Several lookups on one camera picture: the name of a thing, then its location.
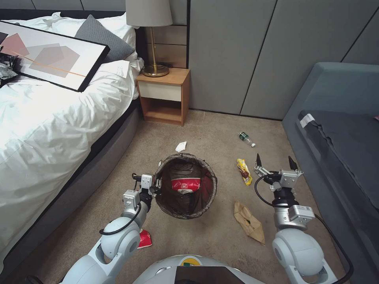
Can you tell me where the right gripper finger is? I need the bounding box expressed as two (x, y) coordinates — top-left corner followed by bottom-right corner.
(288, 156), (304, 178)
(252, 153), (272, 179)

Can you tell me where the round bin with dark liner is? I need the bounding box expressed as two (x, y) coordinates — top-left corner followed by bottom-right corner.
(154, 152), (218, 219)

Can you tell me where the yellow snack wrapper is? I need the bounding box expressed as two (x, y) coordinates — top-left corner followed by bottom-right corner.
(236, 158), (253, 186)

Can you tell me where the green glass bottle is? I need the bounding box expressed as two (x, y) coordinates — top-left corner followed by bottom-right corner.
(237, 131), (257, 148)

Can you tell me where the red snack packet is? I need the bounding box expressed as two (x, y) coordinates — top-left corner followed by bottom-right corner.
(136, 229), (154, 250)

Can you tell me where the crumpled brown paper bag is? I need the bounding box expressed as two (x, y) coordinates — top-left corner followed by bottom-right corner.
(233, 201), (266, 245)

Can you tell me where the white sofa label tag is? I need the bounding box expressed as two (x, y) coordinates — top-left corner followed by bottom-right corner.
(298, 113), (314, 128)

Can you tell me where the dark grey sofa seat cushion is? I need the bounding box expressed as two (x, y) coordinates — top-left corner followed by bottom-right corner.
(298, 109), (379, 211)

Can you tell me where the grey-blue sofa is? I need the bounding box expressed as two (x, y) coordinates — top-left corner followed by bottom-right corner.
(281, 61), (379, 284)

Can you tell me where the white robot front shell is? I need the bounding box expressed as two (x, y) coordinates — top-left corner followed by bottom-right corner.
(130, 254), (256, 284)

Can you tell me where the wooden nightstand, white drawer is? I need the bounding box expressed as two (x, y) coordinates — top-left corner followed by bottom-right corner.
(136, 67), (191, 127)

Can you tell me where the white duvet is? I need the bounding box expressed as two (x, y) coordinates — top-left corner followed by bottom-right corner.
(0, 59), (140, 261)

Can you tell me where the brass table lamp, grey shade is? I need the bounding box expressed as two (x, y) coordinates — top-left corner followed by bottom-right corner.
(125, 0), (173, 77)

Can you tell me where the grey knit cushion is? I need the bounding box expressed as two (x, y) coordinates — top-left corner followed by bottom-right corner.
(74, 14), (135, 63)

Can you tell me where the black-framed abstract picture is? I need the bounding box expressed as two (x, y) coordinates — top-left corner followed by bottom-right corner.
(0, 21), (111, 93)

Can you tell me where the white pillow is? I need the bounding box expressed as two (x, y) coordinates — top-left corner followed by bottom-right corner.
(6, 11), (137, 60)

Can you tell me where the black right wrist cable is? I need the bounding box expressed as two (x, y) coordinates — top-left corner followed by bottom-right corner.
(255, 174), (276, 206)

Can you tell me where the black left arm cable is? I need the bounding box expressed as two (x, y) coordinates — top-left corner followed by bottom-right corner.
(99, 203), (143, 236)

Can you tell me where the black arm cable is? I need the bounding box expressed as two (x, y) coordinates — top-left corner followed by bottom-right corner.
(313, 213), (355, 284)
(99, 203), (143, 236)

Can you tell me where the grey bed frame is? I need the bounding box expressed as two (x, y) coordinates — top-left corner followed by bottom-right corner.
(0, 97), (143, 276)

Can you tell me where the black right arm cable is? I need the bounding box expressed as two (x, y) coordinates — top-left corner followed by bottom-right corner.
(313, 213), (355, 284)

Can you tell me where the wooden wall panel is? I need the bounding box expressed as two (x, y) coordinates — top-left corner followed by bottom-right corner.
(144, 24), (189, 70)

